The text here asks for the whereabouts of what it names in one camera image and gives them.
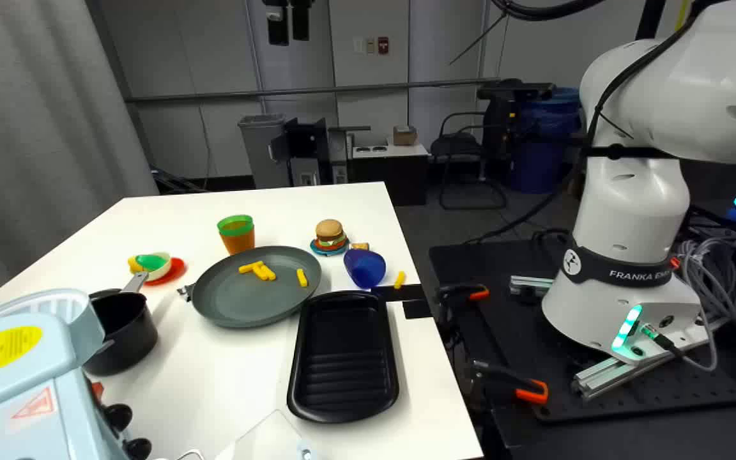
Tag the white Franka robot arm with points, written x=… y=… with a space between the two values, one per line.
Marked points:
x=632 y=196

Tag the light blue toaster oven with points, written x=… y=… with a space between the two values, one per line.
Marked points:
x=11 y=373

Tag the blue plastic cup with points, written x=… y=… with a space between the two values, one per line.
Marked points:
x=364 y=270

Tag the toy hamburger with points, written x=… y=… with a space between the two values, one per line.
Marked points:
x=329 y=230

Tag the small teal plate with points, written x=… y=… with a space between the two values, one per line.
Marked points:
x=318 y=252

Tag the yellow toy fry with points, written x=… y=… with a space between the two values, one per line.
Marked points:
x=256 y=266
x=400 y=279
x=302 y=276
x=245 y=270
x=267 y=275

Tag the black cabinet white top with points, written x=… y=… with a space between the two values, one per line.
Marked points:
x=384 y=174

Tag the small cardboard box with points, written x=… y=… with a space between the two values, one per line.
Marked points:
x=405 y=135

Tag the black machine box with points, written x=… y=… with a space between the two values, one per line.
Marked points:
x=308 y=141

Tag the black metal chair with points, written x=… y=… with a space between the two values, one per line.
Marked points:
x=461 y=150

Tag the black ribbed baking tray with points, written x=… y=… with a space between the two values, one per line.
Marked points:
x=343 y=359

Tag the orange cup green rim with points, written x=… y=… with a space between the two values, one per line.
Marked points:
x=236 y=235

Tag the grey trash can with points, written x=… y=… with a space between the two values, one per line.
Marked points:
x=262 y=150

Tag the grey round plate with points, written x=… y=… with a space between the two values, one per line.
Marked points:
x=241 y=303

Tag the blue plastic barrel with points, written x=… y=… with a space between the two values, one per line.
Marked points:
x=541 y=143

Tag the small red plate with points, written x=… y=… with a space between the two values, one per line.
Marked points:
x=175 y=271

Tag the green yellow toy food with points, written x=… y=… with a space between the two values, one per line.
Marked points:
x=150 y=262

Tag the black toy pot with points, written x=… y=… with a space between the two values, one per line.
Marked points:
x=120 y=332

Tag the grey curtain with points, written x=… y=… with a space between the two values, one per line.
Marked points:
x=26 y=128

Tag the black perforated mounting board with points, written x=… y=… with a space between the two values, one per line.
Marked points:
x=709 y=410

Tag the aluminium profile rail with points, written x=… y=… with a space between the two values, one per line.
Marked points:
x=607 y=373

